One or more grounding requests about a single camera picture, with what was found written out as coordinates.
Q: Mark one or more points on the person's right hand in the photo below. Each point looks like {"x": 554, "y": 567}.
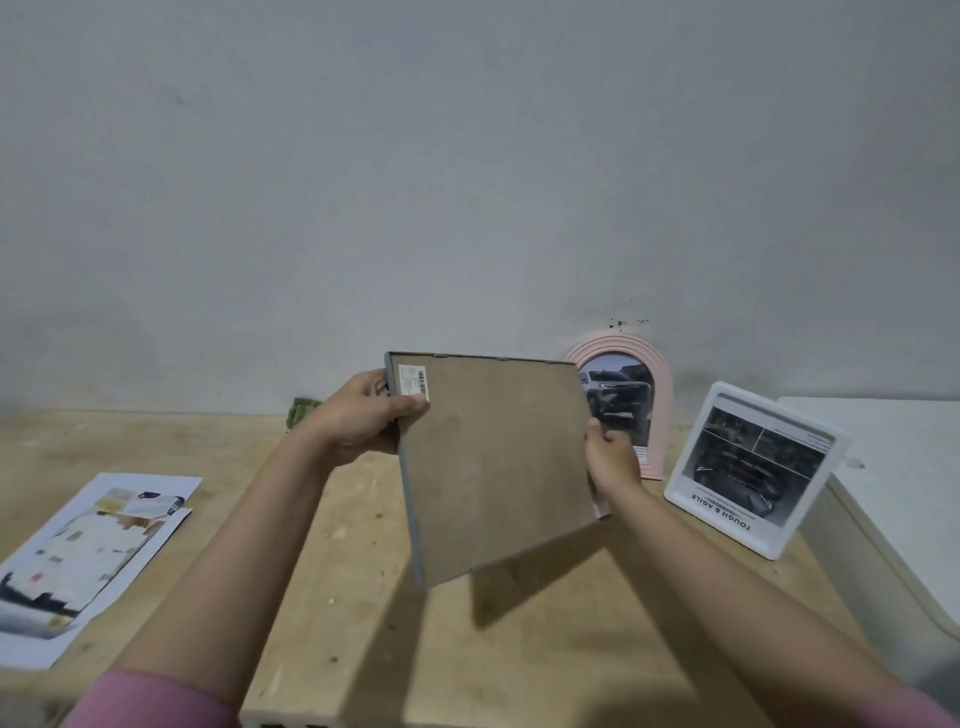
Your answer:
{"x": 611, "y": 461}

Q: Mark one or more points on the white square picture frame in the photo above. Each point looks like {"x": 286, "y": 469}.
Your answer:
{"x": 757, "y": 469}

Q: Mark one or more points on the printed photo sheet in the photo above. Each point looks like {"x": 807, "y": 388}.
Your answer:
{"x": 90, "y": 555}
{"x": 82, "y": 630}

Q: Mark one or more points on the person's right thumb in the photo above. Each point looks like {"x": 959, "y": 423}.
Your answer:
{"x": 595, "y": 431}

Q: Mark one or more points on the person's left hand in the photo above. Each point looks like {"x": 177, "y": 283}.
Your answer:
{"x": 352, "y": 427}

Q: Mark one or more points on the person's left forearm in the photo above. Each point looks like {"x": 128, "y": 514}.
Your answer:
{"x": 225, "y": 562}

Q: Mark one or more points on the person's right forearm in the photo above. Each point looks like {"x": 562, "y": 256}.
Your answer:
{"x": 750, "y": 600}

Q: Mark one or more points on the white cabinet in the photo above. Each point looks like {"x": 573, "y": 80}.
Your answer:
{"x": 892, "y": 510}

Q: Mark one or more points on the green cloth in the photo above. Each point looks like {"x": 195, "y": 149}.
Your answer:
{"x": 300, "y": 412}

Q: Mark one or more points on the person's left thumb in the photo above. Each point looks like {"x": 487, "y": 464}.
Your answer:
{"x": 401, "y": 407}

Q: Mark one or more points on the pink arched picture frame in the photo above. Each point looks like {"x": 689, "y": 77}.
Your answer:
{"x": 637, "y": 405}

